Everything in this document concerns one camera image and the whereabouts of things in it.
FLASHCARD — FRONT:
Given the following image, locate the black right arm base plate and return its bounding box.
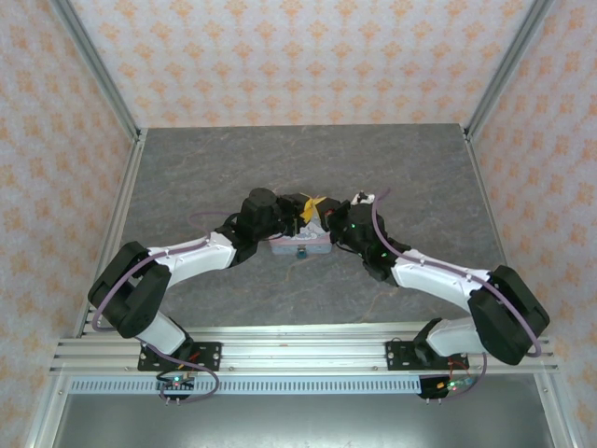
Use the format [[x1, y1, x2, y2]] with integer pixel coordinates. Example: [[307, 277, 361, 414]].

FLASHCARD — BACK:
[[385, 339, 470, 372]]

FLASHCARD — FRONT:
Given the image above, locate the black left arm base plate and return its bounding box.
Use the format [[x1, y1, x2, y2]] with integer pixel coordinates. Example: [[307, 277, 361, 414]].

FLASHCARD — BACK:
[[137, 342, 223, 372]]

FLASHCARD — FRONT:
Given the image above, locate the aluminium frame post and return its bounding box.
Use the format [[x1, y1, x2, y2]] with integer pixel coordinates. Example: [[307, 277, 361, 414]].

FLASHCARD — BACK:
[[464, 0, 559, 141], [49, 0, 144, 141]]

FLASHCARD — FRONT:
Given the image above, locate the grey slotted cable duct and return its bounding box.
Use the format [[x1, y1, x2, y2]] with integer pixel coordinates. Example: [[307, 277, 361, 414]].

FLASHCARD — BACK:
[[69, 377, 467, 396]]

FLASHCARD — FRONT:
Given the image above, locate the aluminium mounting rail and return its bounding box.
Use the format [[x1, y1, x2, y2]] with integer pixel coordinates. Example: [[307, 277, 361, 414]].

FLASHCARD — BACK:
[[49, 326, 560, 374]]

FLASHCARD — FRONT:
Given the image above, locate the aluminium lower frame bar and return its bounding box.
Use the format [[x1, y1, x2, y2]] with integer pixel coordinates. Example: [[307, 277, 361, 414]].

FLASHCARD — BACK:
[[25, 372, 71, 448], [534, 372, 575, 448]]

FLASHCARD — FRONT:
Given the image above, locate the pastel cartoon print tin box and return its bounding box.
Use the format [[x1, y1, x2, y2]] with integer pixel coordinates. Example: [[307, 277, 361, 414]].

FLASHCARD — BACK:
[[269, 212, 333, 257]]

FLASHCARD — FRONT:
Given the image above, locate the aluminium side rail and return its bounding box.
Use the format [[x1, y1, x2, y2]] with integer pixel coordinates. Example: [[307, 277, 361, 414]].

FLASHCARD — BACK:
[[464, 128, 531, 337], [74, 130, 148, 337]]

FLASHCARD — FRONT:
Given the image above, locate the grey metal sheet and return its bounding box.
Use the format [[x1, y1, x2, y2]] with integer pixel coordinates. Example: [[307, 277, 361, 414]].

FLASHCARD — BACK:
[[50, 394, 556, 448]]

